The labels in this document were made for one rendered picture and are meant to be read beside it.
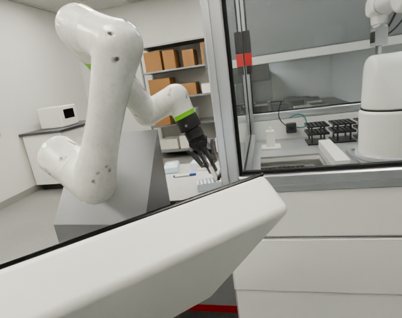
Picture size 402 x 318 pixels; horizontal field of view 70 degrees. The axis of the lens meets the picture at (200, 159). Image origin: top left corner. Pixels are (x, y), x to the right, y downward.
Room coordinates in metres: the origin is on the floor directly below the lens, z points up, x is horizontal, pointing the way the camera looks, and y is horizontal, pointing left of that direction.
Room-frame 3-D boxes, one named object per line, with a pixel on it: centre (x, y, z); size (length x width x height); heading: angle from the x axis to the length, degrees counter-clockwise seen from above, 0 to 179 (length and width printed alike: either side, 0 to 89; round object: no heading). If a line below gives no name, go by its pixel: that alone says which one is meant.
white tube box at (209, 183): (1.42, -0.03, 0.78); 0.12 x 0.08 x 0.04; 92
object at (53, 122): (4.72, 2.10, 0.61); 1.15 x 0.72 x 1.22; 166
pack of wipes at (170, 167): (1.83, 0.19, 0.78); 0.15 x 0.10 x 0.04; 179
